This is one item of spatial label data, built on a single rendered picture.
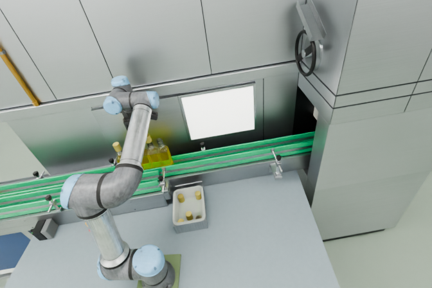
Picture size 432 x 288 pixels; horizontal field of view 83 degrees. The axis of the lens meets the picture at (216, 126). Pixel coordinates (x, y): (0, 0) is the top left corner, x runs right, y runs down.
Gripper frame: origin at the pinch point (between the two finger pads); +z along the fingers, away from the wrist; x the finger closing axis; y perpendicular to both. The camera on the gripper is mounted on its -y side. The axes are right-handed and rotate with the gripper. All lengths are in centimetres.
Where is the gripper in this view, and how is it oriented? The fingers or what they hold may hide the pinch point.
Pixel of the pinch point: (146, 136)
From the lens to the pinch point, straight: 136.5
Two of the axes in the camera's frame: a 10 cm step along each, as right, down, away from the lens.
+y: -9.8, 1.8, -0.3
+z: 1.2, 7.7, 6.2
